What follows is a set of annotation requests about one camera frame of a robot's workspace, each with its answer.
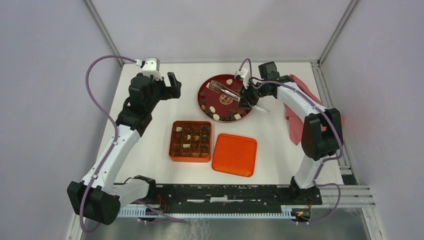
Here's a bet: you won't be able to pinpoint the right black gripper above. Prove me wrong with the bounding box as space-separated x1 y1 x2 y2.
237 79 269 109

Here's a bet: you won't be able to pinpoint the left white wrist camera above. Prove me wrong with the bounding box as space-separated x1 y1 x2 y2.
134 57 163 81

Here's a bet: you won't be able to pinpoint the orange chocolate box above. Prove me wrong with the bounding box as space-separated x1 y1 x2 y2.
168 120 213 163

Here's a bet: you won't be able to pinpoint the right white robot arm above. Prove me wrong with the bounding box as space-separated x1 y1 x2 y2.
234 61 343 204

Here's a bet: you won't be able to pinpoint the metal tongs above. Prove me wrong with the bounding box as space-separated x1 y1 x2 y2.
207 80 271 114

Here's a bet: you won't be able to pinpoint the orange box lid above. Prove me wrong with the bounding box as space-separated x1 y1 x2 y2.
211 133 258 178

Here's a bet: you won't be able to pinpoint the round red tray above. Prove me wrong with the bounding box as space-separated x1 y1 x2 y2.
197 74 252 123

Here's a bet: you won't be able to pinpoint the pink cloth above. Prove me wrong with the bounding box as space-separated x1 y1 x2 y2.
284 74 345 147

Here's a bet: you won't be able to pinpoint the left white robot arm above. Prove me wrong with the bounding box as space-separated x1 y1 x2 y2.
67 72 182 225

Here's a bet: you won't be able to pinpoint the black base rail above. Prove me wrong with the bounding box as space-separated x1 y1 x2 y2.
142 184 323 214

